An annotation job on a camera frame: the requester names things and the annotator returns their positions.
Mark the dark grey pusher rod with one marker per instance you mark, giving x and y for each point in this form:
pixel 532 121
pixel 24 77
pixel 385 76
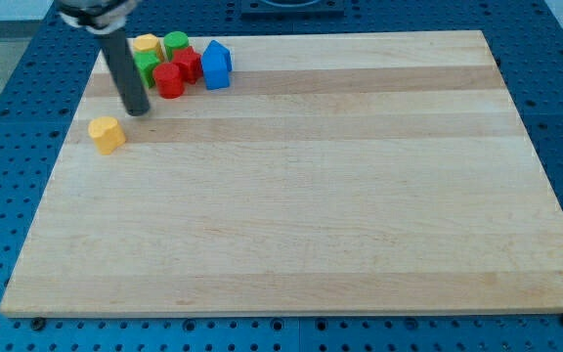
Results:
pixel 124 73

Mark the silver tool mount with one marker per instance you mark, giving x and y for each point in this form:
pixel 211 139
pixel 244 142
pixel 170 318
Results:
pixel 96 16

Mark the green star block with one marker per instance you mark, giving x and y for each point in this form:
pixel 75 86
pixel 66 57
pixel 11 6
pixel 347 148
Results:
pixel 145 63

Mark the green circle block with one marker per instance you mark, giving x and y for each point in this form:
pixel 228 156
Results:
pixel 175 40

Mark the red star block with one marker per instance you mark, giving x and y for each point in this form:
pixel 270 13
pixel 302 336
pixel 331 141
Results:
pixel 188 62

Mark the yellow hexagon block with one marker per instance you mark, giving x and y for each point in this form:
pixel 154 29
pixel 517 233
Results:
pixel 148 43

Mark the red cylinder block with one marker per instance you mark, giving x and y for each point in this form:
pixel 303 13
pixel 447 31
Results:
pixel 168 81

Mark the yellow heart block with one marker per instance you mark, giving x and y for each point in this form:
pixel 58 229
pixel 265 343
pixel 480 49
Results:
pixel 106 133

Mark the blue cube block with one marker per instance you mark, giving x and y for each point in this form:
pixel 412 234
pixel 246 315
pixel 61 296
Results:
pixel 215 71

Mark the blue pentagon block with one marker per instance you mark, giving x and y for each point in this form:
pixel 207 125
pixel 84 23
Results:
pixel 215 47

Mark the wooden board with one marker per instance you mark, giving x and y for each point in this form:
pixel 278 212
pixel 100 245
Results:
pixel 343 174

